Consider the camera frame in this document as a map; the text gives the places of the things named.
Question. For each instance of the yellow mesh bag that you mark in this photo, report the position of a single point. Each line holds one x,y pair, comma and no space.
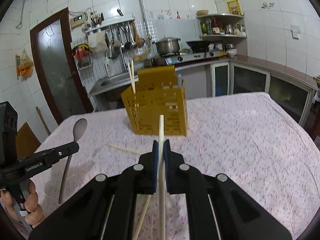
142,57

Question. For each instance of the white wall controller box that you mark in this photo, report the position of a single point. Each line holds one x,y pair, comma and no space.
77,20

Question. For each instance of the white corner shelf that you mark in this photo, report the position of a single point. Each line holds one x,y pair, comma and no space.
220,15

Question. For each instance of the white power socket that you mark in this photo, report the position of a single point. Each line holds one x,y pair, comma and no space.
93,12

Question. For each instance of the brown door with frosted glass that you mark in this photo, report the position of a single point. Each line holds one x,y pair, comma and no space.
57,72

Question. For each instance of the black ladle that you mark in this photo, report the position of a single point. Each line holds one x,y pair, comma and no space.
128,45

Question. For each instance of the wooden chopstick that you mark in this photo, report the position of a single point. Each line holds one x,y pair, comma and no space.
125,149
132,72
131,76
142,217
161,130

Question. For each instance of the yellow wall poster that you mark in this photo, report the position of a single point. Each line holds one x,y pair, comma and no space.
233,7

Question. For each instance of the small steel pot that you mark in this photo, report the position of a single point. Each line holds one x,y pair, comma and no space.
150,62

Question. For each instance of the wooden spatula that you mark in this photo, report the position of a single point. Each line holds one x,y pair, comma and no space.
137,36

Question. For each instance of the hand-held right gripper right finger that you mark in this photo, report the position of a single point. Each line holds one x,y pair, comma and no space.
167,170

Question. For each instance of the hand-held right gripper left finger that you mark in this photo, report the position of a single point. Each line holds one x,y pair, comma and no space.
155,170

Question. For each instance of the yellow and red hanging bundle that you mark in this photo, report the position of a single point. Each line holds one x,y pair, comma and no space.
81,50

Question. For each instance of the steel gas stove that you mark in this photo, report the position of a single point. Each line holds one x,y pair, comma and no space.
192,56

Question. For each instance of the white hanging bag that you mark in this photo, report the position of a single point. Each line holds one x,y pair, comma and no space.
96,40

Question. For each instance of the grey wall pipe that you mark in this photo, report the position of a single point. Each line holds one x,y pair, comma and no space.
140,2

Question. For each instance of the row of condiment bottles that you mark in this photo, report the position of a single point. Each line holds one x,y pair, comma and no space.
215,27

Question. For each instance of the metal wall rack shelf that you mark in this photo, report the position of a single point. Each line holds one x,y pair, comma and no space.
110,26

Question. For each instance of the black mesh strainer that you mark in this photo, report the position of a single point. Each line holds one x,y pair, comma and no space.
113,53

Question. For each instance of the white soap bottle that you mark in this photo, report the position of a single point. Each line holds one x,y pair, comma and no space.
107,70

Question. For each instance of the metal cutlery cup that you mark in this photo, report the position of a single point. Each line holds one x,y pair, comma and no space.
96,22

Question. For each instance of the metal spoon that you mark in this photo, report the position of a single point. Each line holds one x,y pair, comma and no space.
79,128

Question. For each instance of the hanging orange plastic bags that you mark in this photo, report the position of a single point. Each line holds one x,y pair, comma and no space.
25,67

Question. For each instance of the floral tablecloth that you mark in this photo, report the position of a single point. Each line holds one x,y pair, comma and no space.
237,142

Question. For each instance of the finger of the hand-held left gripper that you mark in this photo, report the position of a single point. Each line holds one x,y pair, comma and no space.
67,149

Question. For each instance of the wooden board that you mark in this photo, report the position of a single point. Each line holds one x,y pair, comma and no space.
26,140

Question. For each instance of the yellow slotted utensil holder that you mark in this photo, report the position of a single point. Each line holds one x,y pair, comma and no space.
155,110

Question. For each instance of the white hanging cup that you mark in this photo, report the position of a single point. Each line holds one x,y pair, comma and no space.
87,25

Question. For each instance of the black wok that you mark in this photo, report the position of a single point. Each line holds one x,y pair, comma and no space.
198,44

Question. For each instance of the steel cooking pot with lid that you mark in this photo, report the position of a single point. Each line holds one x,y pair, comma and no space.
168,45

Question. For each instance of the person's left hand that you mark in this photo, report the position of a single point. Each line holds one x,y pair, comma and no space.
33,212

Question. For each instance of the stacked white bowls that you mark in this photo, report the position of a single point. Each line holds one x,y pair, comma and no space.
231,51

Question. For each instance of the teapot wall stickers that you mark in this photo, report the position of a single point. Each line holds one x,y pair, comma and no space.
265,5

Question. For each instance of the wooden stick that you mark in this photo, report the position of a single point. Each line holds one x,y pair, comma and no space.
42,120

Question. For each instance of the stainless steel sink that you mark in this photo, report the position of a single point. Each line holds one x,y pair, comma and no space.
110,81

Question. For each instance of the cream bowl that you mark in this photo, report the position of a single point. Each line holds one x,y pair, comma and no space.
202,12

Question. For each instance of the kitchen counter cabinets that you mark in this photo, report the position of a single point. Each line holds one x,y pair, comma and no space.
250,80

